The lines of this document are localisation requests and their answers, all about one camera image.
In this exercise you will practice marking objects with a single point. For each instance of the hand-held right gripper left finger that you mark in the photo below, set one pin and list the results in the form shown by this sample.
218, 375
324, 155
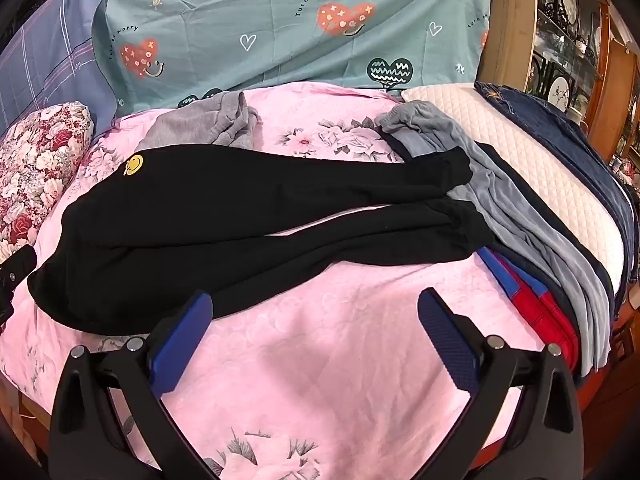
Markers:
182, 342

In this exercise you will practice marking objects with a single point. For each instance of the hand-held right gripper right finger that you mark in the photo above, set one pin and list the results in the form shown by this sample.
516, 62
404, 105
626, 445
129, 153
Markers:
450, 342

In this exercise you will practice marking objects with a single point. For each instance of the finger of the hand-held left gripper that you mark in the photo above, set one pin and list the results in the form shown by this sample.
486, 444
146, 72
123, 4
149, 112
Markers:
15, 280

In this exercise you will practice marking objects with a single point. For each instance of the black pants with smiley patch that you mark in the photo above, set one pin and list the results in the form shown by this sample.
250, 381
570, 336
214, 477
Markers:
200, 210

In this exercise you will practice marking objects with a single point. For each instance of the grey velvet pants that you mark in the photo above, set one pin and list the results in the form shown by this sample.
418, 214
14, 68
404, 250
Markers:
525, 220

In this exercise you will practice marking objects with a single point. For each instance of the dark navy pants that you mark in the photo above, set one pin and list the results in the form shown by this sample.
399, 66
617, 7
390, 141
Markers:
552, 210

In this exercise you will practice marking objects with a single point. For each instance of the folded light grey pants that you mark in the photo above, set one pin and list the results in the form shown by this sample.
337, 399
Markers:
200, 120

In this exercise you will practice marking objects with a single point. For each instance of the red and blue garment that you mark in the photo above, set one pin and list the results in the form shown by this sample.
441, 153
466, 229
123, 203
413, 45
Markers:
540, 310

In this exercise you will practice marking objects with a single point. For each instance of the red floral pillow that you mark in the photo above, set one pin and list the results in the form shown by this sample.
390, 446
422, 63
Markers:
40, 160

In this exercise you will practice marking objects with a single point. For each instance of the pink floral bed sheet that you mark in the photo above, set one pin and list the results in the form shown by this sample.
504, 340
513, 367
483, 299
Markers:
325, 360

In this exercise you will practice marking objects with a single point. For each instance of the blue plaid quilt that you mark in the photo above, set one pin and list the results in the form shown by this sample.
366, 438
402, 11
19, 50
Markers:
50, 60

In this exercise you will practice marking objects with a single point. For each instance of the dark blue jeans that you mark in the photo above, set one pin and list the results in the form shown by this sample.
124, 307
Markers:
575, 135

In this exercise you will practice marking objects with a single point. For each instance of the teal heart print quilt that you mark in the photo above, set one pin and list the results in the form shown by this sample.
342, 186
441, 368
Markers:
300, 50

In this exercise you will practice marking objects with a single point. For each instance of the wooden display cabinet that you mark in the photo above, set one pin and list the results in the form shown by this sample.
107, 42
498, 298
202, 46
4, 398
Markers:
515, 25

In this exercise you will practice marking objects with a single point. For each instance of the wooden bed frame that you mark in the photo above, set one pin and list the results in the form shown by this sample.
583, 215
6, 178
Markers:
20, 410

